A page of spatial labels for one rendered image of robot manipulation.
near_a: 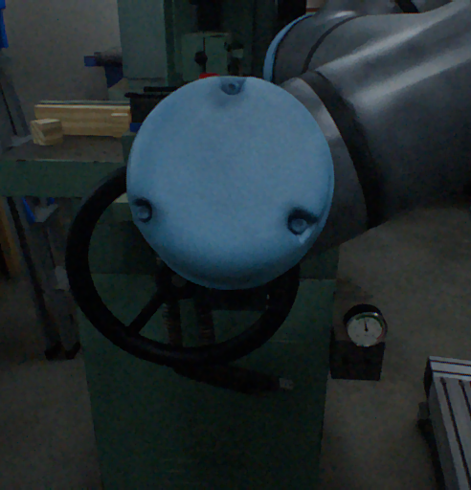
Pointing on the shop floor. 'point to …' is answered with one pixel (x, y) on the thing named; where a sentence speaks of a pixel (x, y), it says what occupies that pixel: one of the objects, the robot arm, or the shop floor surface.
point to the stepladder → (32, 215)
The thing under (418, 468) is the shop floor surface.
